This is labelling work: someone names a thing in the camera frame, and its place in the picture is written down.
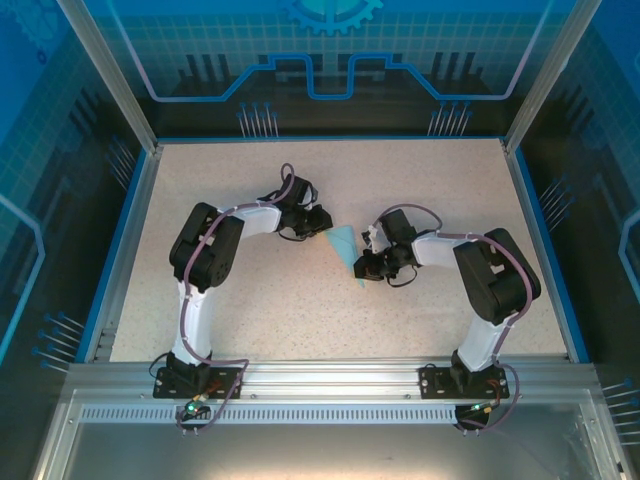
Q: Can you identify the aluminium frame post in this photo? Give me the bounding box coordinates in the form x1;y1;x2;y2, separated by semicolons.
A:
501;0;604;156
54;0;165;156

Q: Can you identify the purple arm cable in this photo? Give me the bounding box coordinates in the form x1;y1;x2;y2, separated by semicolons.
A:
178;163;297;436
374;203;536;436

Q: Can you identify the light blue paper sheet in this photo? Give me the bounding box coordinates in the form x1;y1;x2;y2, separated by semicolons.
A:
322;224;370;291

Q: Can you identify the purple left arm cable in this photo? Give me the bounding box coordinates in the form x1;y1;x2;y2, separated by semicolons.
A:
178;163;297;436

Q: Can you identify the sheet metal panel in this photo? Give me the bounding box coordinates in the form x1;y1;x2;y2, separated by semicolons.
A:
29;389;634;480

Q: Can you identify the small connector with green light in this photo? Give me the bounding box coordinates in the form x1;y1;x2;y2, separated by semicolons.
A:
467;399;502;417
180;393;212;420

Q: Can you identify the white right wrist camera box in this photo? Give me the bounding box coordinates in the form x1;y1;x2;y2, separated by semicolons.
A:
359;224;385;252

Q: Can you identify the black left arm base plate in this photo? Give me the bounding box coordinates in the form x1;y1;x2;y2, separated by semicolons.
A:
152;367;245;400

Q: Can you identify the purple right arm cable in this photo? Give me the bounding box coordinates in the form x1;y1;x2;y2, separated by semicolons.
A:
374;203;536;436

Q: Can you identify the slotted grey cable duct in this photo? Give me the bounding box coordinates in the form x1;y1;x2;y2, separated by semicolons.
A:
79;404;464;424

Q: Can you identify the aluminium mounting rail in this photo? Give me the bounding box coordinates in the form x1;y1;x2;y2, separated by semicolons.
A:
67;358;599;401

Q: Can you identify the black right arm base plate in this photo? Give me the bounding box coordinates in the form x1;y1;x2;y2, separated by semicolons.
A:
418;363;511;400

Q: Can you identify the aluminium blue table side rail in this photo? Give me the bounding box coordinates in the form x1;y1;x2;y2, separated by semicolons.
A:
74;142;165;365
501;138;593;365

